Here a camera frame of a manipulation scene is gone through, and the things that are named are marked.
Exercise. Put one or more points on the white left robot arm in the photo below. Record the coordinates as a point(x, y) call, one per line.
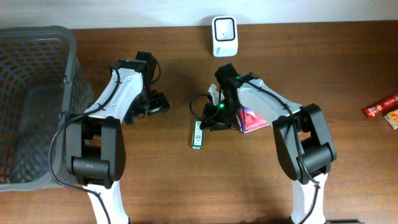
point(95, 148)

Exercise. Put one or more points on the purple red Carefree pack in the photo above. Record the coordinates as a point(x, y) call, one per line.
point(248, 120)

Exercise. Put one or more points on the grey plastic basket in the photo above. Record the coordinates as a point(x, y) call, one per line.
point(42, 83)

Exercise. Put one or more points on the green gum pack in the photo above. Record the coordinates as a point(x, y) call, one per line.
point(197, 137)

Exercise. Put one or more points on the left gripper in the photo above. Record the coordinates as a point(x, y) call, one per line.
point(154, 106)

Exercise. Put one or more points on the white barcode scanner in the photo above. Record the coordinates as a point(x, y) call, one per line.
point(224, 36)

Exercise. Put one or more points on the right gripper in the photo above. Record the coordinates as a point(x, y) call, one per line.
point(216, 123)

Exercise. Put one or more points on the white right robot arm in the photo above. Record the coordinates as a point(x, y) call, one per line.
point(305, 149)

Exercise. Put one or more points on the orange tissue pack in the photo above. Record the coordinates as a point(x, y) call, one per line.
point(392, 118)

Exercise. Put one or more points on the red Nescafe sachet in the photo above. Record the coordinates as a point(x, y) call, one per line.
point(379, 107)

